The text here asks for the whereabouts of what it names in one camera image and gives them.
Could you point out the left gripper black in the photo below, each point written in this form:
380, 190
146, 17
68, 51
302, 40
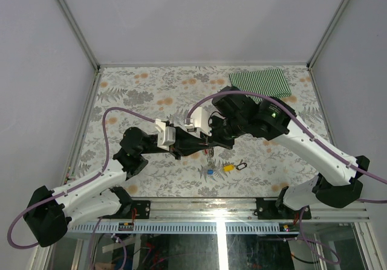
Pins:
186, 144

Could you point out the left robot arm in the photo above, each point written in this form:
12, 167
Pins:
51, 213

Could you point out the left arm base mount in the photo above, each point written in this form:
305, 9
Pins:
139, 210

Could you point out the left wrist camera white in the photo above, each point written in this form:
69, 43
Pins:
166, 134

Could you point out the black key tag lower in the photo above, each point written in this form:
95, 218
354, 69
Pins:
241, 166

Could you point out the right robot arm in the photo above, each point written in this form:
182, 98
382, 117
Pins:
337, 183

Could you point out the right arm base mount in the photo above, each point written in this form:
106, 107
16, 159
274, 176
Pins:
272, 208

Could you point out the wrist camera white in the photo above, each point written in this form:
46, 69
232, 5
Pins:
199, 122
166, 134

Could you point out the aluminium front rail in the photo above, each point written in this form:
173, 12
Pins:
241, 209

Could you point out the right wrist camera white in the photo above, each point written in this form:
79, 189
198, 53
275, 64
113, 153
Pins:
199, 122

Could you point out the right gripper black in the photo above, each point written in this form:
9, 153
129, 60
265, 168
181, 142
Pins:
214, 138

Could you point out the green white striped cloth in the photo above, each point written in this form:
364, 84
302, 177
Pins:
267, 82

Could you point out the white slotted cable duct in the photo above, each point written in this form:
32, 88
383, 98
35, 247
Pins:
148, 227

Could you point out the metal key holder red handle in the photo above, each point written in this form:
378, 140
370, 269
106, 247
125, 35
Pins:
209, 154

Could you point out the yellow key tag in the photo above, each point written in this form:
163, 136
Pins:
228, 168

